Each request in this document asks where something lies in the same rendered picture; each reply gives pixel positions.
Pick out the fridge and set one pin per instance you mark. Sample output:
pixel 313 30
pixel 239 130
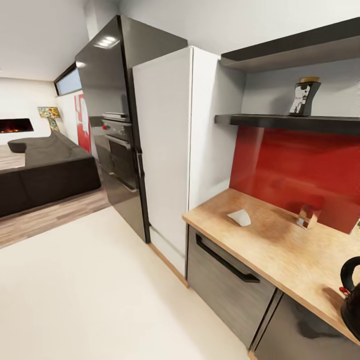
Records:
pixel 186 157

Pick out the dishwasher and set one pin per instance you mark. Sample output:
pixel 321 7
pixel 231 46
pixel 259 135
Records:
pixel 239 295

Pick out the water glass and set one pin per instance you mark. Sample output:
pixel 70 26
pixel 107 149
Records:
pixel 308 216

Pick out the paper coffee filter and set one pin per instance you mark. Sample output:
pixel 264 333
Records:
pixel 241 217

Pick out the oven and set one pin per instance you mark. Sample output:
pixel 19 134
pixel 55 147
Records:
pixel 122 150

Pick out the bottle of coffee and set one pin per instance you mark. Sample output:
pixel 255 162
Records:
pixel 305 92

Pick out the cabinet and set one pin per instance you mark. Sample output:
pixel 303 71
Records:
pixel 290 331
pixel 105 69

